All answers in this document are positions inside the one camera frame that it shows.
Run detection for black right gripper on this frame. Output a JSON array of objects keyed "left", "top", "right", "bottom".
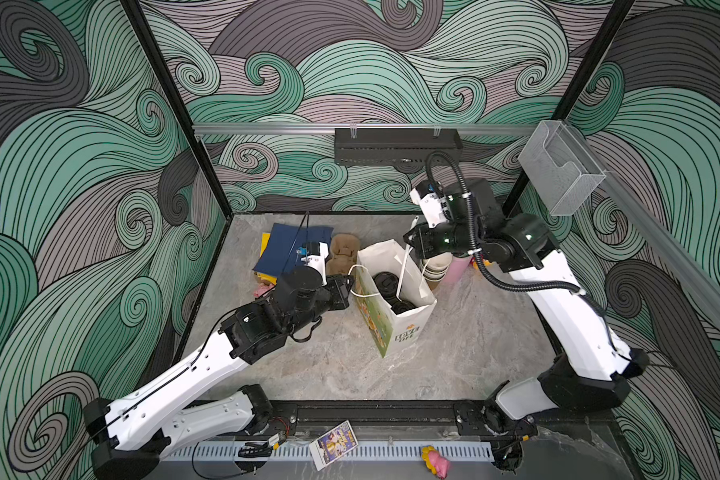
[{"left": 405, "top": 214, "right": 493, "bottom": 258}]

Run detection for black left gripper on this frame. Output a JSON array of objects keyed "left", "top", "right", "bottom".
[{"left": 284, "top": 272, "right": 354, "bottom": 339}]

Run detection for black plastic cup lid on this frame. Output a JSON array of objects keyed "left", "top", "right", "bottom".
[{"left": 390, "top": 298, "right": 416, "bottom": 315}]

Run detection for white paper takeout bag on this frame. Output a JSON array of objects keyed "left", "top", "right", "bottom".
[{"left": 350, "top": 240, "right": 437, "bottom": 357}]

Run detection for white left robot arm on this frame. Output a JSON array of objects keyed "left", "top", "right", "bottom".
[{"left": 84, "top": 267, "right": 354, "bottom": 479}]

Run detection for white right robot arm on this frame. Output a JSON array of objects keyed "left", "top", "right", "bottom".
[{"left": 403, "top": 214, "right": 649, "bottom": 430}]

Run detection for pink straw holder cup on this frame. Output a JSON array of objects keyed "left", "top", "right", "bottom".
[{"left": 442, "top": 256, "right": 472, "bottom": 285}]

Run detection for stack of green paper cups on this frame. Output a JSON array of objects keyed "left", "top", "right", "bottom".
[{"left": 422, "top": 253, "right": 453, "bottom": 291}]

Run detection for brown cup sleeve pile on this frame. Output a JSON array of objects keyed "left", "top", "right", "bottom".
[{"left": 326, "top": 233, "right": 360, "bottom": 276}]

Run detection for navy blue napkin stack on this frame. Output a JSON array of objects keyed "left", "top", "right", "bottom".
[{"left": 253, "top": 223, "right": 333, "bottom": 278}]

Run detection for pink squishy toy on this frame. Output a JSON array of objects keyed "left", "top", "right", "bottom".
[{"left": 253, "top": 284, "right": 274, "bottom": 299}]

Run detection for colourful picture card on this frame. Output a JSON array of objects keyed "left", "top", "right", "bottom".
[{"left": 309, "top": 420, "right": 359, "bottom": 471}]

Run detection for pink yellow toy figure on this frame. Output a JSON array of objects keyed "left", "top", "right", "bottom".
[{"left": 421, "top": 445, "right": 451, "bottom": 480}]

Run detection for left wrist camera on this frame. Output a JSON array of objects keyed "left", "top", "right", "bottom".
[{"left": 298, "top": 242, "right": 329, "bottom": 286}]

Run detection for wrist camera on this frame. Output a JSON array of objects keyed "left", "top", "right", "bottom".
[
  {"left": 409, "top": 181, "right": 466, "bottom": 229},
  {"left": 298, "top": 242, "right": 329, "bottom": 286}
]

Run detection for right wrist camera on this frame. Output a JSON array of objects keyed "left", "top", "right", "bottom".
[{"left": 409, "top": 181, "right": 466, "bottom": 229}]

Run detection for clear acrylic wall holder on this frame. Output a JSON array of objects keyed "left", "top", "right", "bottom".
[{"left": 519, "top": 120, "right": 606, "bottom": 217}]

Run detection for black wall shelf tray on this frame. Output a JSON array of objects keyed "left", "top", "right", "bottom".
[{"left": 334, "top": 129, "right": 464, "bottom": 166}]

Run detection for aluminium wall rail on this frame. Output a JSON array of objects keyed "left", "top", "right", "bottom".
[{"left": 193, "top": 122, "right": 536, "bottom": 136}]

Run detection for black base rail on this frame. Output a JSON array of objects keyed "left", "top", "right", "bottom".
[{"left": 245, "top": 398, "right": 613, "bottom": 439}]

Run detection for white slotted cable duct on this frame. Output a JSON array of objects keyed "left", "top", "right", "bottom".
[{"left": 161, "top": 440, "right": 496, "bottom": 464}]

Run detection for black corner frame post right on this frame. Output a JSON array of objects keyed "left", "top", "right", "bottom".
[{"left": 499, "top": 0, "right": 636, "bottom": 217}]

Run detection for black corner frame post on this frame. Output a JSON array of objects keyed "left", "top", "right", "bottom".
[
  {"left": 120, "top": 0, "right": 233, "bottom": 221},
  {"left": 499, "top": 0, "right": 636, "bottom": 217}
]

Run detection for black corner frame post left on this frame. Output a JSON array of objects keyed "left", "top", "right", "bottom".
[{"left": 120, "top": 0, "right": 233, "bottom": 221}]

